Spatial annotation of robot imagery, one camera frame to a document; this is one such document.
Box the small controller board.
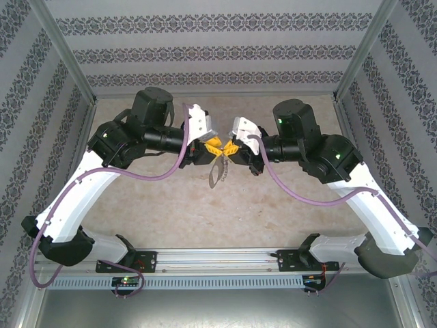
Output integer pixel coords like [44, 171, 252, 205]
[303, 274, 327, 287]

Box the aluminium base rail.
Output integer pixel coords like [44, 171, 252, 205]
[33, 247, 359, 275]

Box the short purple base cable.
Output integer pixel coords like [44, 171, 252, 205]
[317, 261, 346, 297]
[98, 260, 146, 298]

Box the grey slotted cable duct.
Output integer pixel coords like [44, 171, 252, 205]
[54, 274, 307, 290]

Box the aluminium frame post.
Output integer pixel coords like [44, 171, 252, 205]
[332, 0, 399, 103]
[29, 0, 99, 104]

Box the controller board with green light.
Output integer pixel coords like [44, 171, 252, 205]
[111, 275, 141, 288]

